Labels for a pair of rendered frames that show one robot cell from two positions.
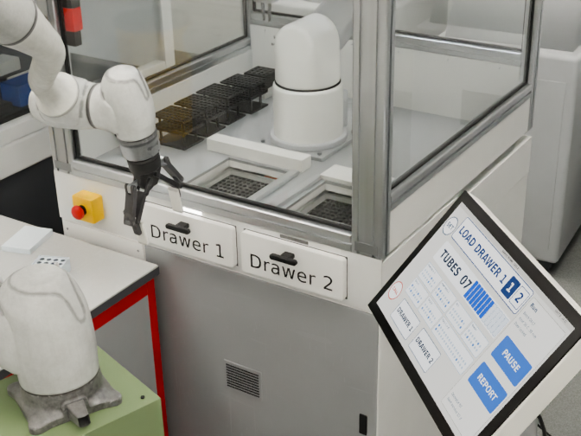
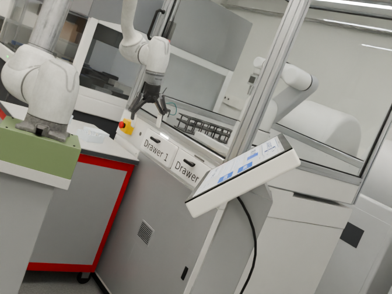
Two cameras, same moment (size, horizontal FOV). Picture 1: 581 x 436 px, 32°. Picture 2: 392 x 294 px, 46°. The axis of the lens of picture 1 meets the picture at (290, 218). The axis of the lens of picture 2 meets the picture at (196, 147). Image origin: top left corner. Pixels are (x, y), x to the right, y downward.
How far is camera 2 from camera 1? 0.98 m
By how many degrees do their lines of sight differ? 24
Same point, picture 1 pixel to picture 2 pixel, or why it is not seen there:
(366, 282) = not seen: hidden behind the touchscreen
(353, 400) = (186, 257)
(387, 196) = (249, 144)
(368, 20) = (276, 48)
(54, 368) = (42, 101)
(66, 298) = (67, 74)
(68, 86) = (137, 36)
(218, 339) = (145, 207)
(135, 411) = (65, 145)
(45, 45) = not seen: outside the picture
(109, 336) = (97, 174)
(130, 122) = (153, 59)
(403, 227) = not seen: hidden behind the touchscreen
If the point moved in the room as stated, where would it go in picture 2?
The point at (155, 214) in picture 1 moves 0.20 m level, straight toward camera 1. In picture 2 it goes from (150, 134) to (137, 136)
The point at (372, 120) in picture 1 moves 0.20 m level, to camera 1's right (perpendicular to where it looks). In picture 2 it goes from (258, 99) to (304, 118)
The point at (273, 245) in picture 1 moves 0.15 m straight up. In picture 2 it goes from (189, 157) to (200, 127)
